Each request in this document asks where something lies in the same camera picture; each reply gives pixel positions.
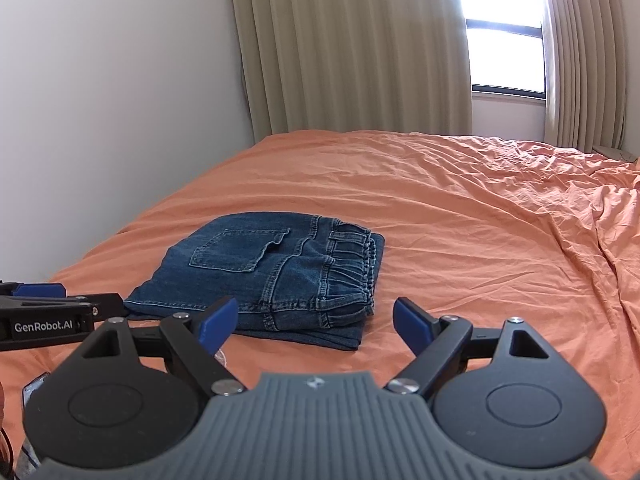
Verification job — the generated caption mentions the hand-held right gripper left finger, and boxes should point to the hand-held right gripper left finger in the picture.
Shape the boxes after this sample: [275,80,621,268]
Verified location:
[65,296,246,397]

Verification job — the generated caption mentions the bed with orange sheet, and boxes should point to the bed with orange sheet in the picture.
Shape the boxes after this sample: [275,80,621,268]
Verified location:
[0,129,640,480]

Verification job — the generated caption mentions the blue denim pants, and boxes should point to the blue denim pants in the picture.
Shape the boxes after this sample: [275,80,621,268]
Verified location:
[122,212,387,352]

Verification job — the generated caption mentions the grey flat object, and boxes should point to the grey flat object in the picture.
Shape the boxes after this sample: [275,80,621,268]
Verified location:
[22,371,52,406]

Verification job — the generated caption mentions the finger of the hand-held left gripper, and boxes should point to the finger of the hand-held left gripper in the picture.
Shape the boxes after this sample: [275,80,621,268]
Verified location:
[0,282,124,319]

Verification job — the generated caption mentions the narrow beige curtain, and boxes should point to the narrow beige curtain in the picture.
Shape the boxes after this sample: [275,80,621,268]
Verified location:
[530,0,632,153]

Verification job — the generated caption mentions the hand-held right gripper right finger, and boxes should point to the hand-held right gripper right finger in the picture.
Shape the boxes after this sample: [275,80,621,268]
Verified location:
[386,297,566,398]

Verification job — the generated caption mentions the wide beige curtain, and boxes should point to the wide beige curtain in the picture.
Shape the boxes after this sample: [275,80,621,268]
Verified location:
[227,0,473,143]

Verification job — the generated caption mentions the window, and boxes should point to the window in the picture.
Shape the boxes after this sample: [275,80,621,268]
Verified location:
[452,0,548,105]

